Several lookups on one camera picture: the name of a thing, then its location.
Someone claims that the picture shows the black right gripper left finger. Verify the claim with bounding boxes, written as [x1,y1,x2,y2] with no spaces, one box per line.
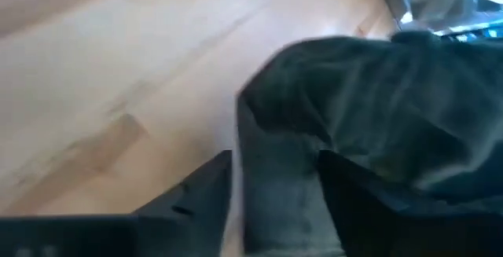
[133,149,233,257]

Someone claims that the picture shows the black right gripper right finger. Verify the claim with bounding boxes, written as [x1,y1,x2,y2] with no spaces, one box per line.
[317,149,433,257]

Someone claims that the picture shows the grey-green baseball cap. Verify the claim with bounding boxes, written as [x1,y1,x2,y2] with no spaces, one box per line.
[235,31,503,256]

